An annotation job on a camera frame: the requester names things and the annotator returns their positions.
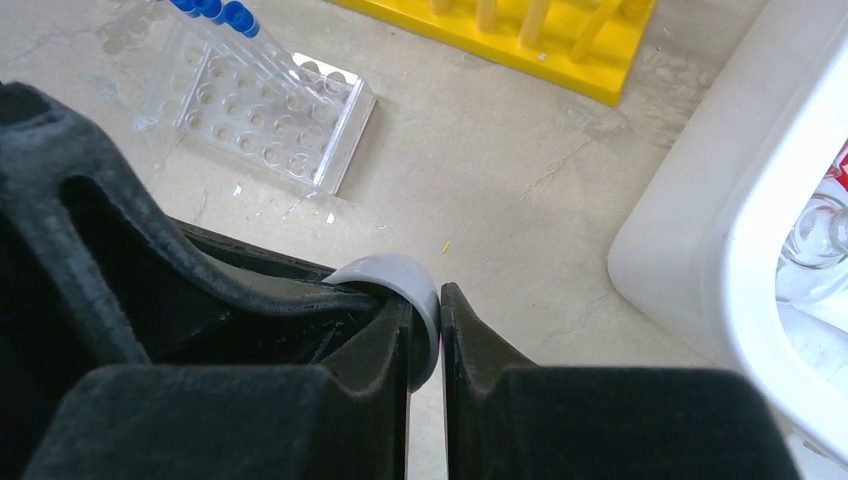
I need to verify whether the blue cap tube three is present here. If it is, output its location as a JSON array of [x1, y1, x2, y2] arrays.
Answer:
[[222, 1, 322, 103]]

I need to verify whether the red nozzle wash bottle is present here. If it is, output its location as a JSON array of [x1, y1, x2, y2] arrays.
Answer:
[[824, 141, 848, 191]]

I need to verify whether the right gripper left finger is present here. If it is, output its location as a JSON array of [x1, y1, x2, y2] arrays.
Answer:
[[23, 298, 412, 479]]

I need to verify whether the clear tube rack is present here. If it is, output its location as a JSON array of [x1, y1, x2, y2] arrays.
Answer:
[[140, 24, 377, 195]]

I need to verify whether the blue cap tube two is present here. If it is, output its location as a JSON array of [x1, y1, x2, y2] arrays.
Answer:
[[193, 0, 225, 25]]

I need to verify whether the white plastic bin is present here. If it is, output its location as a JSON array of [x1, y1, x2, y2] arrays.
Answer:
[[608, 1, 847, 465]]

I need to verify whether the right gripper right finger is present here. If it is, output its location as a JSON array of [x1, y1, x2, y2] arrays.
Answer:
[[441, 283, 799, 479]]

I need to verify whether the blue cap tube one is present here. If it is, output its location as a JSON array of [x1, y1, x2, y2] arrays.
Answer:
[[170, 0, 200, 18]]

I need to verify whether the glass conical flask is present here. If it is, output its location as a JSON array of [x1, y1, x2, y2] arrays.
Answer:
[[775, 193, 847, 304]]

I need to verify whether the yellow test tube rack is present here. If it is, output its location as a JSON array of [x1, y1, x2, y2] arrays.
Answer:
[[340, 0, 656, 107]]

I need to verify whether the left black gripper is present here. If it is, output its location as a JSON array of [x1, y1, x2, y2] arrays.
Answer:
[[1, 82, 383, 479]]

